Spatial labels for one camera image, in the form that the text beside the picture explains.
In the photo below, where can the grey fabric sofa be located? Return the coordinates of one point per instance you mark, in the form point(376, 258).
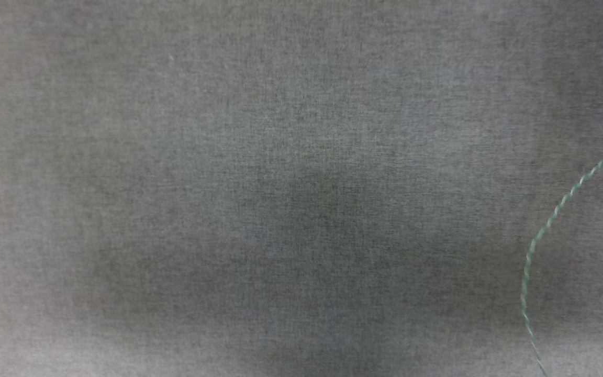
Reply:
point(280, 183)

